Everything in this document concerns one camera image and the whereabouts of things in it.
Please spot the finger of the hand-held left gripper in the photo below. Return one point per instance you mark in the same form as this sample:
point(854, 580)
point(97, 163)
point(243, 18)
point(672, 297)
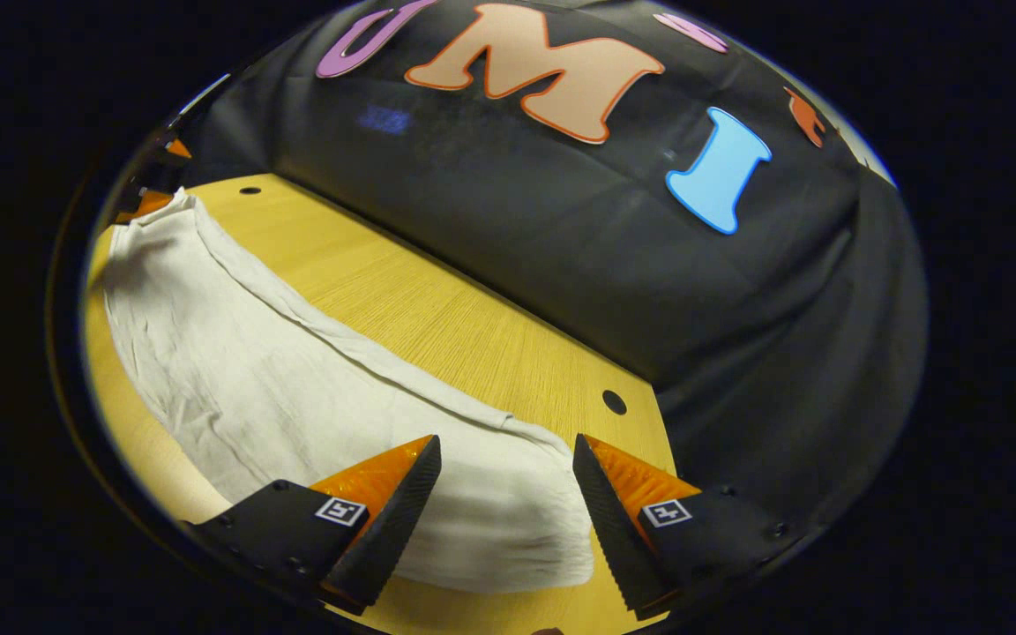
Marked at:
point(178, 149)
point(148, 205)

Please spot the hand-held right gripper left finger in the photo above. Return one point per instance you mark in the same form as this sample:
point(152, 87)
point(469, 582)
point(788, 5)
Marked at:
point(389, 529)

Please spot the black backdrop cloth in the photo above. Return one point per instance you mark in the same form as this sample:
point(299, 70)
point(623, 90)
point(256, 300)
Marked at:
point(649, 291)

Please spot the cream white jeans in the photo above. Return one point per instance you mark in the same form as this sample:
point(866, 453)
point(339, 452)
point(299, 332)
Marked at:
point(296, 397)

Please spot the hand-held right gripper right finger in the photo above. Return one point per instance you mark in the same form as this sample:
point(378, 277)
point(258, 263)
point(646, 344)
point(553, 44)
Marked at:
point(609, 529)

